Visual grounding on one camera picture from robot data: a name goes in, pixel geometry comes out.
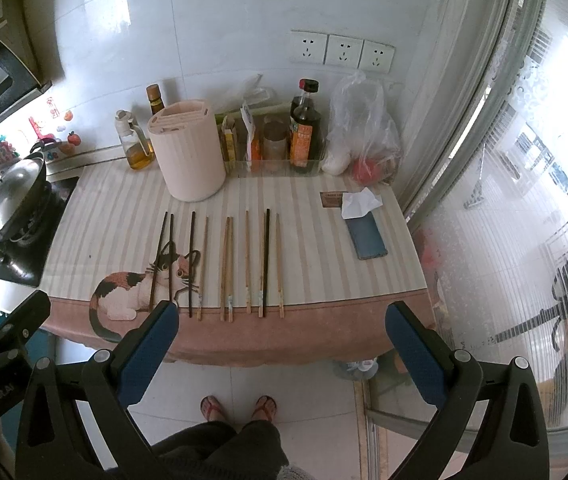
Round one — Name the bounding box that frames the glass spice jar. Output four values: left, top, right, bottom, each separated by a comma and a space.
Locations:
262, 119, 288, 172

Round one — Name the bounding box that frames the orange seasoning packet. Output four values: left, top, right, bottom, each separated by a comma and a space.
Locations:
241, 101, 262, 171

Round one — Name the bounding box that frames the pink utensil holder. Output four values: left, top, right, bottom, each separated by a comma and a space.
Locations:
147, 100, 226, 203

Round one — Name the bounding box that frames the right wall socket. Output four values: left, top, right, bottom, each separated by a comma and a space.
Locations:
359, 40, 395, 74

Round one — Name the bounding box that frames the clear plastic bag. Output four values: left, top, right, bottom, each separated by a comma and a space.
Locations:
321, 70, 403, 185

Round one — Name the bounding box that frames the striped cat table cloth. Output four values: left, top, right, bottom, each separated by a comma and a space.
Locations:
41, 160, 434, 366

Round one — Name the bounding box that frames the red cap soy sauce bottle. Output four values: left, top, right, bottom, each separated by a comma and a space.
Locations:
289, 78, 323, 174

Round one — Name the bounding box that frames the blue phone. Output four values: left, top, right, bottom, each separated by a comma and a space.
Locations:
346, 211, 388, 260

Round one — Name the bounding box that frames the oil glass bottle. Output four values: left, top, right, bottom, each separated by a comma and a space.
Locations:
115, 110, 155, 170

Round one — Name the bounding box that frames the black gas stove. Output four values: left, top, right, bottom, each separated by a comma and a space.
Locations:
0, 177, 79, 287

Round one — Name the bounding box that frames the right sandaled foot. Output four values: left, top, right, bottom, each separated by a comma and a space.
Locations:
250, 396, 277, 422

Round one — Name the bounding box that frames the sandaled foot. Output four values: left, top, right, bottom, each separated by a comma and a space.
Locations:
200, 396, 227, 422
250, 396, 277, 422

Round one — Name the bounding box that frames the clear storage tray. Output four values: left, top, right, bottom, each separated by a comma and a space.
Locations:
224, 159, 321, 178

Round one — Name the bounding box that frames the black chopstick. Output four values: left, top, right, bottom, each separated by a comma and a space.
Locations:
263, 208, 271, 316
187, 210, 196, 318

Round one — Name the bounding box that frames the brown card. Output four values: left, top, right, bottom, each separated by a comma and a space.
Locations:
320, 191, 345, 208

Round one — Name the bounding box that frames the yellow seasoning box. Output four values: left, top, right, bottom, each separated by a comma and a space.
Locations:
221, 116, 238, 174

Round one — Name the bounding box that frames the left wall socket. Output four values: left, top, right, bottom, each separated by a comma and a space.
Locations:
288, 30, 328, 65

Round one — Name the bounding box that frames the brown cap sauce bottle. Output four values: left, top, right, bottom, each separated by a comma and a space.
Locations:
146, 84, 165, 115

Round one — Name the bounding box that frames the left sandaled foot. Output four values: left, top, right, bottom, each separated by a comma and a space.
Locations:
200, 396, 227, 422

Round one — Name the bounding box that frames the white tissue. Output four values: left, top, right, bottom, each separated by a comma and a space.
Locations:
341, 188, 383, 220

